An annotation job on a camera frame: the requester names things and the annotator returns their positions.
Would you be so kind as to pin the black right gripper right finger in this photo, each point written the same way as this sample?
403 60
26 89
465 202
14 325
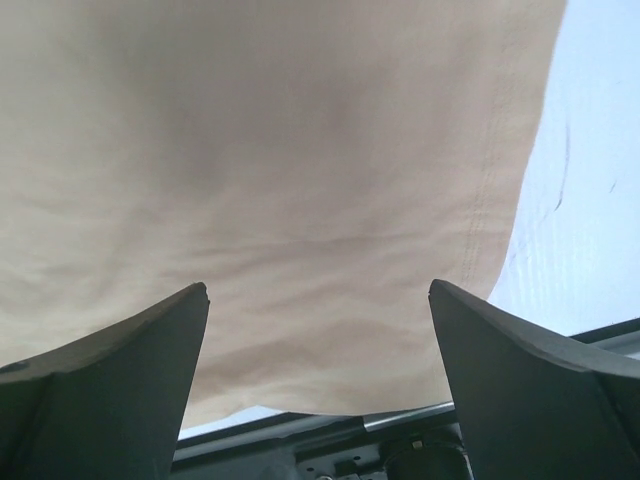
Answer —
531 403

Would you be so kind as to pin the beige t shirt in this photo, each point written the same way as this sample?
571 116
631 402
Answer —
316 164

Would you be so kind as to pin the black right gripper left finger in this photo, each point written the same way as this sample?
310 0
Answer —
109 405

